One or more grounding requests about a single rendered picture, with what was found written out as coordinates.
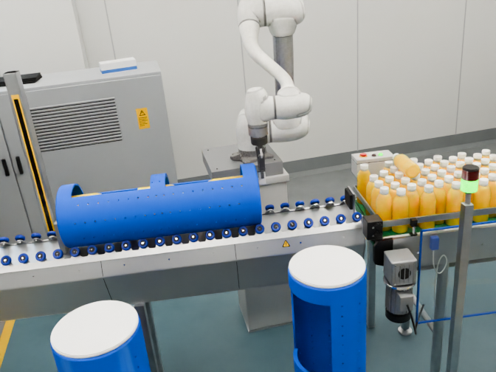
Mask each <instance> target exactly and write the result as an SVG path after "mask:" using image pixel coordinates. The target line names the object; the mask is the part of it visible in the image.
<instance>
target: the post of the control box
mask: <svg viewBox="0 0 496 372"><path fill-rule="evenodd" d="M375 296H376V264H375V263H374V262H373V244H372V243H371V241H370V240H369V241H368V246H367V323H366V324H367V326H368V327H369V328H373V327H375Z"/></svg>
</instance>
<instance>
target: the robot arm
mask: <svg viewBox="0 0 496 372"><path fill-rule="evenodd" d="M304 18H305V8H304V3H303V1H302V0H240V2H239V4H238V10H237V22H238V28H239V32H240V34H241V38H242V41H243V43H244V48H245V50H246V51H247V54H248V55H249V56H250V57H251V59H253V60H254V62H256V63H257V64H258V65H259V66H260V67H262V68H263V69H264V70H266V71H267V72H268V73H269V74H270V75H271V76H273V77H274V78H275V96H267V92H266V90H265V89H264V88H263V87H253V88H251V89H248V90H247V93H246V96H245V104H244V108H243V109H242V110H241V111H240V113H239V115H238V119H237V123H236V139H237V143H238V152H234V153H232V155H231V156H230V158H231V160H240V161H241V162H243V164H248V163H252V162H258V175H259V185H266V174H265V171H266V170H265V169H266V168H265V159H271V158H273V157H274V155H273V154H270V153H269V152H267V151H266V144H268V143H271V142H291V141H295V140H299V139H301V138H303V137H305V136H306V135H307V134H308V133H309V127H310V122H309V117H308V115H307V114H309V113H310V112H311V109H312V98H311V96H310V95H309V94H306V93H304V92H301V91H300V90H299V88H297V87H295V81H294V50H293V34H294V33H295V30H296V27H297V25H298V24H300V23H301V22H302V21H303V20H304ZM260 27H268V28H269V31H270V33H271V35H272V41H273V55H274V60H272V59H271V58H270V57H269V56H268V55H267V54H266V53H265V52H263V50H262V49H261V48H260V47H259V45H258V35H259V29H260Z"/></svg>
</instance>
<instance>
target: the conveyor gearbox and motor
mask: <svg viewBox="0 0 496 372"><path fill-rule="evenodd" d="M383 273H384V276H383V282H384V284H385V285H386V289H385V316H386V318H388V319H389V320H390V321H391V322H394V323H406V322H407V321H409V320H410V318H411V321H412V324H413V329H414V333H415V334H417V333H416V329H417V325H418V322H416V325H415V323H414V321H413V316H412V314H411V311H412V310H413V298H414V296H413V287H414V286H415V284H416V273H417V260H416V258H415V257H414V255H413V254H412V252H411V251H410V250H409V249H408V248H405V249H394V250H388V251H384V271H383Z"/></svg>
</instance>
